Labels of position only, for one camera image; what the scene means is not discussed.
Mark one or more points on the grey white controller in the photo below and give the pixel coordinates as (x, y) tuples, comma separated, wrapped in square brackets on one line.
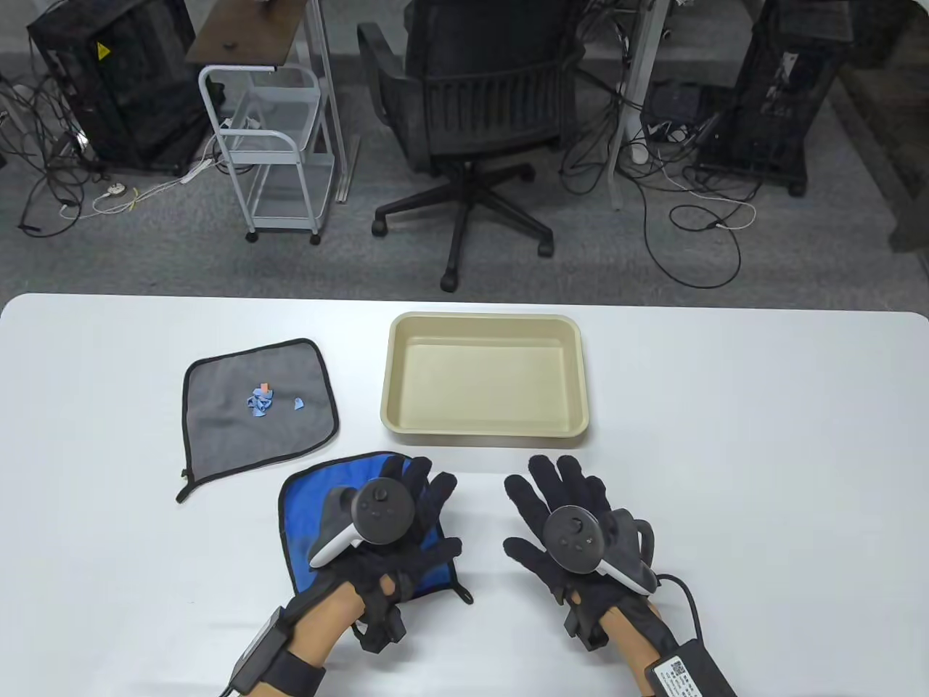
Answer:
[(573, 537), (377, 508)]

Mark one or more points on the black left wrist sensor box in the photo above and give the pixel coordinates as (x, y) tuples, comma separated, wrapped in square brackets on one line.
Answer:
[(254, 653)]

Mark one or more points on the black computer tower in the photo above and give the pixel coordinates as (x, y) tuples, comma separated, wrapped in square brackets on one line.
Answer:
[(776, 94)]

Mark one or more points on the white rolling cart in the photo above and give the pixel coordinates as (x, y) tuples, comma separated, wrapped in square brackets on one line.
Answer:
[(254, 133)]

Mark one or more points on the grey white right controller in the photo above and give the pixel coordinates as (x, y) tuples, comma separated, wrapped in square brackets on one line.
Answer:
[(573, 537)]

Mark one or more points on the person's left hand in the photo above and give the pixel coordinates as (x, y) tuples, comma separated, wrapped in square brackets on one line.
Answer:
[(421, 559)]

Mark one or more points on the black box under desk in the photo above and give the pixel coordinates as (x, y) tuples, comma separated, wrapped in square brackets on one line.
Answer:
[(671, 102)]

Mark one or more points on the black wrist sensor box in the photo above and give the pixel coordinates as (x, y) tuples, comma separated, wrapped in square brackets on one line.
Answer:
[(682, 675), (254, 653)]

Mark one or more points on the beige plastic tray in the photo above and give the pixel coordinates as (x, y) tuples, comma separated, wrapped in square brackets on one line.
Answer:
[(479, 385)]

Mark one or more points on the white power strip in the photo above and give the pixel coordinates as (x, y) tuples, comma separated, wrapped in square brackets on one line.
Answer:
[(197, 170)]

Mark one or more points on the grey green hand towel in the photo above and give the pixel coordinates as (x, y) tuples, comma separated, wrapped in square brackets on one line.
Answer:
[(232, 428)]

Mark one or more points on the white desk leg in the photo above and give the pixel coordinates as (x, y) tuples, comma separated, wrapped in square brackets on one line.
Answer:
[(631, 94), (326, 87)]

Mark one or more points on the person's right hand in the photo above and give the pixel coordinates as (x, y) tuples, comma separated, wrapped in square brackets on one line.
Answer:
[(580, 486)]

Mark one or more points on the black office chair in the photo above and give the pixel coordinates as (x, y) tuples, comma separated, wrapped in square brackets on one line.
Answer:
[(479, 94)]

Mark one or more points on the blue grey hand towel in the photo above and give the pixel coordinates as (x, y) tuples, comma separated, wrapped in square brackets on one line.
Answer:
[(305, 508)]

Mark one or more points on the pile of balloon pieces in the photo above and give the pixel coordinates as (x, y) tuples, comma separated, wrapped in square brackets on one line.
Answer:
[(258, 401)]

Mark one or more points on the black right wrist sensor box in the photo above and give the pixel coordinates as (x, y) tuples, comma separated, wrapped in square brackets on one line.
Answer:
[(682, 675)]

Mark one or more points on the grey white left controller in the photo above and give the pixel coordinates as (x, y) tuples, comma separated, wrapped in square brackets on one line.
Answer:
[(377, 508)]

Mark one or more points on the white plug adapter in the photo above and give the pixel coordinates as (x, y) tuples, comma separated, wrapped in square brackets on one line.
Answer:
[(115, 191)]

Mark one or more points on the black tower with yellow sticker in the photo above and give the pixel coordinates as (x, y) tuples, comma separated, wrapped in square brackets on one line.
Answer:
[(123, 87)]

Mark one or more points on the brown wooden side table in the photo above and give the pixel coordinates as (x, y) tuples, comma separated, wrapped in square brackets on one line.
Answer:
[(239, 33)]

